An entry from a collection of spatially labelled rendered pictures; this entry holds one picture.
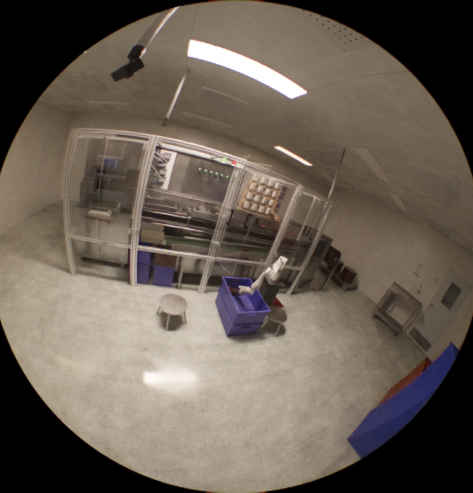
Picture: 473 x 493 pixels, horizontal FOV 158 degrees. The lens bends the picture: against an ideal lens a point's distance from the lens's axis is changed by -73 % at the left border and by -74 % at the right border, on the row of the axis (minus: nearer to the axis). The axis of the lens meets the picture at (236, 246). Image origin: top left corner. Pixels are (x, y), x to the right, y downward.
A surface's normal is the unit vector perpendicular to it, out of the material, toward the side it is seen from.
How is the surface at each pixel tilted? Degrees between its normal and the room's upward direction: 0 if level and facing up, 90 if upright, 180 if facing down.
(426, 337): 90
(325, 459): 0
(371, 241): 90
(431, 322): 90
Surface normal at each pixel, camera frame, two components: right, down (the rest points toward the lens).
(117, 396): 0.31, -0.88
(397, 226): -0.90, -0.15
